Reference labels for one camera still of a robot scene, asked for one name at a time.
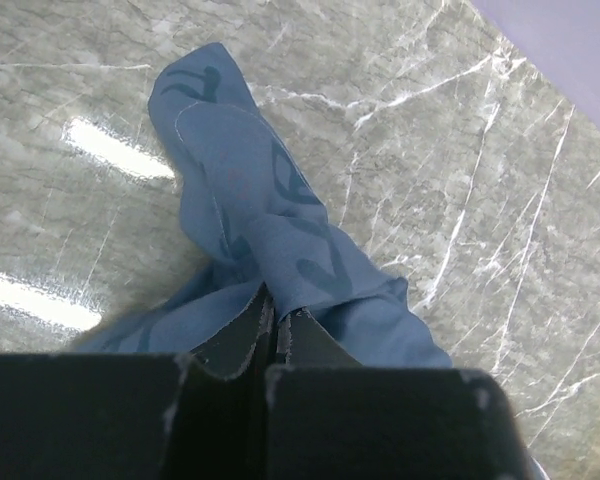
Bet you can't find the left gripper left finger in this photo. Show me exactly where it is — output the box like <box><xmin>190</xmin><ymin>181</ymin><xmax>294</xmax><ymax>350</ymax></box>
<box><xmin>0</xmin><ymin>289</ymin><xmax>270</xmax><ymax>479</ymax></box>

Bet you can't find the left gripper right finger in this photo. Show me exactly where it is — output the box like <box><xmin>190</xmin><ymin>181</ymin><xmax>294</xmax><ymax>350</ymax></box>
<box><xmin>265</xmin><ymin>310</ymin><xmax>535</xmax><ymax>479</ymax></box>

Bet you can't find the blue cartoon print pillowcase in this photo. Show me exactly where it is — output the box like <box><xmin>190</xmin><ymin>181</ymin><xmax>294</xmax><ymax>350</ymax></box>
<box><xmin>77</xmin><ymin>43</ymin><xmax>452</xmax><ymax>368</ymax></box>

